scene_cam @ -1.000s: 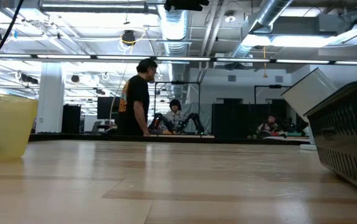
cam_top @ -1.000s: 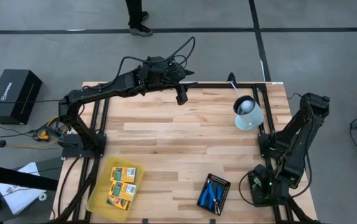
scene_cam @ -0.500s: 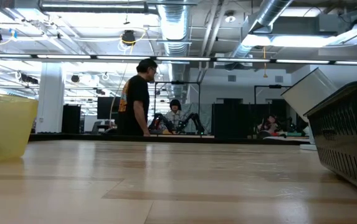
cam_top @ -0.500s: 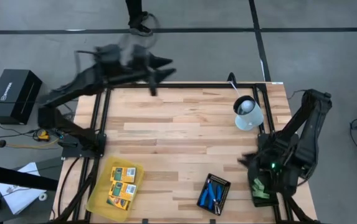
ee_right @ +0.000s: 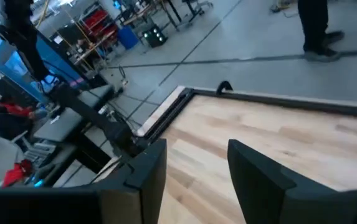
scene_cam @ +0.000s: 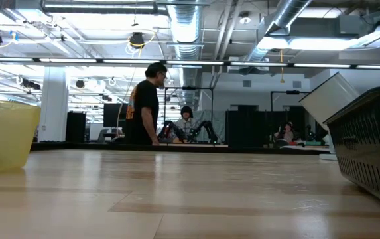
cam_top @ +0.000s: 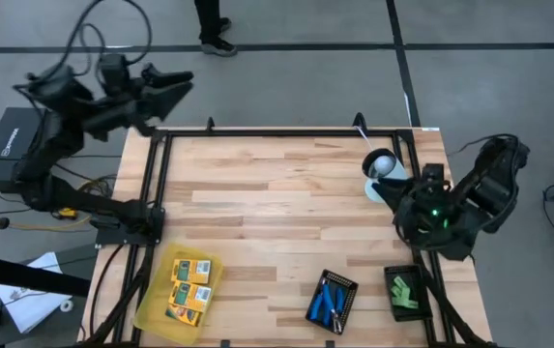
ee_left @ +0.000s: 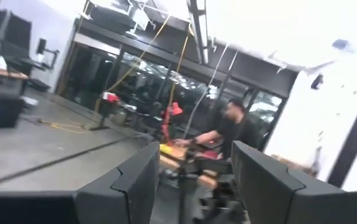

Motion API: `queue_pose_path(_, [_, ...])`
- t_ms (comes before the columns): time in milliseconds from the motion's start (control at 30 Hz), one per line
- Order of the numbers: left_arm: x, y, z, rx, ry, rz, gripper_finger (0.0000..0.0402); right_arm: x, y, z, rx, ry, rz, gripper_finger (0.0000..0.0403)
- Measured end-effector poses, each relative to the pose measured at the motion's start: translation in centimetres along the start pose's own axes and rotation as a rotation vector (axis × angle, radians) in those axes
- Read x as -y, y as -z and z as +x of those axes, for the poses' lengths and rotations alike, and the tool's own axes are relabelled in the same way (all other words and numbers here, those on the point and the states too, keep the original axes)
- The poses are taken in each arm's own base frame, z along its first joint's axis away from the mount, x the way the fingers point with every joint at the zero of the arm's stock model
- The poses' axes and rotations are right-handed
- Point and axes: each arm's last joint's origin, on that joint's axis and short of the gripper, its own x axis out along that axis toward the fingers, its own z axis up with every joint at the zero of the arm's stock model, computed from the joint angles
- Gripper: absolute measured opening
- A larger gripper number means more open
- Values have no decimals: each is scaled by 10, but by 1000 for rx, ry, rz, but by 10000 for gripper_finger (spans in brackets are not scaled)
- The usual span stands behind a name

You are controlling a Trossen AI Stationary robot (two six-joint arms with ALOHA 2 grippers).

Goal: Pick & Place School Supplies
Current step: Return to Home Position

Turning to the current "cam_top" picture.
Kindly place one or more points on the yellow green crayon box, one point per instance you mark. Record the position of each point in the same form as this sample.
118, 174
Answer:
189, 297
182, 316
192, 271

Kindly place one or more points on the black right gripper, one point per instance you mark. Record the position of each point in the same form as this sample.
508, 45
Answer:
424, 212

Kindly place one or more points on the black cardboard box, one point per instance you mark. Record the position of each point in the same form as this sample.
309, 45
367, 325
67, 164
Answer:
1, 159

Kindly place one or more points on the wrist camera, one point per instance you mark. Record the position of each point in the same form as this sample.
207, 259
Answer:
113, 72
433, 173

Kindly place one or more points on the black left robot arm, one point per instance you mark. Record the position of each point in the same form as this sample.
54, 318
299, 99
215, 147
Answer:
59, 140

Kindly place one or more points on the yellow translucent plastic tray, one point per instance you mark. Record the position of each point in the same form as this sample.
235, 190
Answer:
155, 309

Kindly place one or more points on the white desk lamp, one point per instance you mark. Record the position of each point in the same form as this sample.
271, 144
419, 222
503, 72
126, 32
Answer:
383, 164

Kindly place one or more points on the black mesh basket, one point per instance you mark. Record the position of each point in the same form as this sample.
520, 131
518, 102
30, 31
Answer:
419, 280
339, 277

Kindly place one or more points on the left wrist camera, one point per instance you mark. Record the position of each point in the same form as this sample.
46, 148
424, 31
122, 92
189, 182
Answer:
113, 72

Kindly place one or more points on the white paper sheets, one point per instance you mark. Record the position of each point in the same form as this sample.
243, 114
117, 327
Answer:
30, 304

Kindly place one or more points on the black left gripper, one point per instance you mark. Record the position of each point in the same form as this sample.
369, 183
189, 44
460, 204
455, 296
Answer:
122, 116

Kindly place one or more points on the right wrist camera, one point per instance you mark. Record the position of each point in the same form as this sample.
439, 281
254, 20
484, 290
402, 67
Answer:
433, 173

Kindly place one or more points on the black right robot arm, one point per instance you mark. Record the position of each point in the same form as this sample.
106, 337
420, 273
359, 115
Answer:
494, 193

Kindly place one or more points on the dark grey desk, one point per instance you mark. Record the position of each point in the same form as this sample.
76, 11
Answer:
80, 261

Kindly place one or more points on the person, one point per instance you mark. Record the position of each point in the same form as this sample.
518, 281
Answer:
209, 19

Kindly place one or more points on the white tape roll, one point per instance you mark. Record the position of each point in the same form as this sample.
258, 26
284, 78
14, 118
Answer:
62, 306

